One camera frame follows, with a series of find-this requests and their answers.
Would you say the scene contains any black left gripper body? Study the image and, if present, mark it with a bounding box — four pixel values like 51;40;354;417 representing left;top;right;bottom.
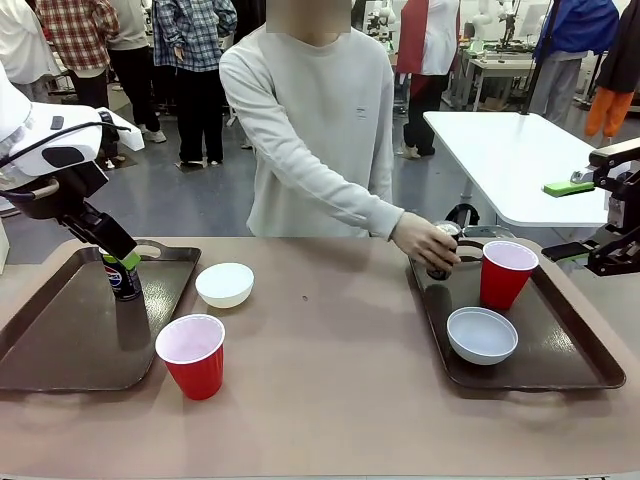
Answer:
52;160;109;236

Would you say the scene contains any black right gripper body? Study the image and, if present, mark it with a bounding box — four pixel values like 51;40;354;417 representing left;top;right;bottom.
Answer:
587;159;640;277

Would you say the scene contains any black Pepsi can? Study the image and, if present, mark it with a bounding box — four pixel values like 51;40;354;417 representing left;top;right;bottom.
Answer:
101;247;144;302

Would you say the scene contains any red plastic cup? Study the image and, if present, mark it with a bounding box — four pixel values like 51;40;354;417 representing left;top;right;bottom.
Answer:
155;313;227;402
479;240;540;311

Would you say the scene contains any white bowl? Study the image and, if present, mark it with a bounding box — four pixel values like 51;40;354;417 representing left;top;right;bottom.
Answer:
446;306;520;366
194;262;256;309

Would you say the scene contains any black can with yellow mark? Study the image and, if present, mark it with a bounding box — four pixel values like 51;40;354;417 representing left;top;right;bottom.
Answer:
426;221;463;282

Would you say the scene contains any person's right forearm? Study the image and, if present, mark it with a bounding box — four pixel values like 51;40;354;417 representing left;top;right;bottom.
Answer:
309;167;407;242

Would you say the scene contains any person's right hand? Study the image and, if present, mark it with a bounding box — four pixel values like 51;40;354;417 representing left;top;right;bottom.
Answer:
388;212;462;274

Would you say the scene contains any white table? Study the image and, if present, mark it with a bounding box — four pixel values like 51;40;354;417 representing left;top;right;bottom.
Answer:
423;110;622;240

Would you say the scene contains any bystander in orange trousers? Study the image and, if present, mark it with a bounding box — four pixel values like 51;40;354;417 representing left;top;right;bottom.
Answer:
584;0;640;139

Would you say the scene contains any brown plastic tray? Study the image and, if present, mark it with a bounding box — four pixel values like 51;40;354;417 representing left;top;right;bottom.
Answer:
407;238;628;392
0;239;203;392

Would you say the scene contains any bystander in black trousers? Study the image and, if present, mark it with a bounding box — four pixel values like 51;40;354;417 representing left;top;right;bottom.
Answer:
105;0;167;145

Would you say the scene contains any grey workbench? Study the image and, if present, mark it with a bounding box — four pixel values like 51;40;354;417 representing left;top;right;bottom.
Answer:
452;47;539;114

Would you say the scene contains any bystander in red plaid shirt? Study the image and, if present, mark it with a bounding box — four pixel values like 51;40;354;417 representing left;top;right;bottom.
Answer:
34;0;122;169

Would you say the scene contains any bystander in white top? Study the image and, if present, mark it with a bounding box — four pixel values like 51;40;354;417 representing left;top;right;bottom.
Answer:
0;0;62;104

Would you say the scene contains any bystander in blue jacket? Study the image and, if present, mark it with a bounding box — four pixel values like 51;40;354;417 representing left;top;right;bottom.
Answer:
528;0;621;129

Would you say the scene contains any bystander in blue plaid shirt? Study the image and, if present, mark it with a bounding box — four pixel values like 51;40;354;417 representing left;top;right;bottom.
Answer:
152;0;239;167

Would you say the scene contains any bystander in red white vest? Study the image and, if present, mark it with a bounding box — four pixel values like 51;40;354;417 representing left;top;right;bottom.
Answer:
397;0;462;160

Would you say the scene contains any person in cream sweatshirt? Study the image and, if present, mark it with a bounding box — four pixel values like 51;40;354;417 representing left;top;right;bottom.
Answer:
218;0;407;242

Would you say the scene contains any dark left gripper cable loop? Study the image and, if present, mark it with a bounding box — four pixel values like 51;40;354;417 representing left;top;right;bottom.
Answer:
0;178;61;221

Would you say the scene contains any thin black left camera cable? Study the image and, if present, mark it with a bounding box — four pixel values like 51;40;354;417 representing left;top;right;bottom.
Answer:
0;122;104;170

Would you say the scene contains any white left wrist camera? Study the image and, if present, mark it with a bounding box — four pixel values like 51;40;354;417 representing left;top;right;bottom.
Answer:
97;107;147;151

